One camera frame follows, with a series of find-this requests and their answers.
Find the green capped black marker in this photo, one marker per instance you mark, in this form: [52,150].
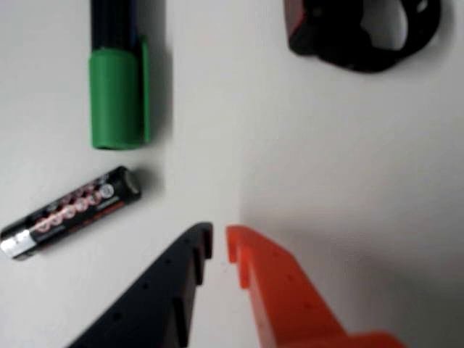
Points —
[114,98]

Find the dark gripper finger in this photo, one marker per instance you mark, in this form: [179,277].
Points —
[152,301]

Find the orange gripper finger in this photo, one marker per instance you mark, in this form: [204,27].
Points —
[286,301]

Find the black AAA battery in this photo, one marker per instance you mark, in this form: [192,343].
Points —
[76,212]

